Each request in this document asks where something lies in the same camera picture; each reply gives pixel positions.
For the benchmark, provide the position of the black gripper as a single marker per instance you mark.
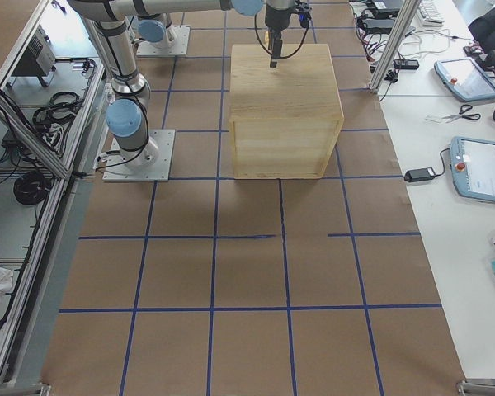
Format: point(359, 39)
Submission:
point(275, 18)

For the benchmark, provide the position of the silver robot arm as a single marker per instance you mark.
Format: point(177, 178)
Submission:
point(156, 29)
point(109, 20)

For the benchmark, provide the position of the wooden drawer cabinet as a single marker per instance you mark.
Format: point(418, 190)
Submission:
point(284, 121)

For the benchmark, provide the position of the left teach pendant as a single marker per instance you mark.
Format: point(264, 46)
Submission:
point(465, 79)

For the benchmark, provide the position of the teach pendant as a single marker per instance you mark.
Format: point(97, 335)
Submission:
point(465, 79)
point(473, 168)

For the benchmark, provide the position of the black power brick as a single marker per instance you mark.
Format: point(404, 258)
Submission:
point(419, 175)

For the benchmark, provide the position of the right teach pendant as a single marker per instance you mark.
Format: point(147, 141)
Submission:
point(473, 168)

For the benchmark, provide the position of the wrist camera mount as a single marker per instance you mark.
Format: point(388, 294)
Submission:
point(303, 11)

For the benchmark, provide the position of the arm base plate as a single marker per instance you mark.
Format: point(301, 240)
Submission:
point(153, 164)
point(180, 47)

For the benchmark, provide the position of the aluminium frame post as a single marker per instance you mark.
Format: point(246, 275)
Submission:
point(403, 21)

